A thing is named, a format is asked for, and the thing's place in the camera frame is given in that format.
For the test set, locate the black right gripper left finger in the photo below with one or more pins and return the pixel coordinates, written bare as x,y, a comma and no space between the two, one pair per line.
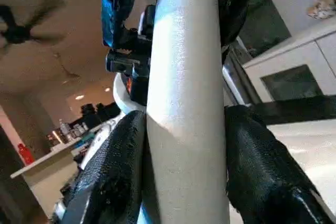
113,177

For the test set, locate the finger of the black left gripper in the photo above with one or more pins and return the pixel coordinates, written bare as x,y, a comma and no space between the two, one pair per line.
236,3

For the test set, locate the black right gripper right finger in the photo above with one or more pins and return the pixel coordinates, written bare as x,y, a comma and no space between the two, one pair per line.
257,177

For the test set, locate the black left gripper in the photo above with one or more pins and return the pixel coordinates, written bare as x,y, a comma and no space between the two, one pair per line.
139,61

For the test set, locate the white plastic table leg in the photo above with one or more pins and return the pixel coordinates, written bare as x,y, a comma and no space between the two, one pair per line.
184,103

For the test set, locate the white counter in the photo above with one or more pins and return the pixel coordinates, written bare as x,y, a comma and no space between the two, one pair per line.
47,163

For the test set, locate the red bottle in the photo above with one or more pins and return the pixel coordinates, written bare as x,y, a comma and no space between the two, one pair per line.
24,155

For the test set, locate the black ceiling fan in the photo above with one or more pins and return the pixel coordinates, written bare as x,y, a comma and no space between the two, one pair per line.
21,31

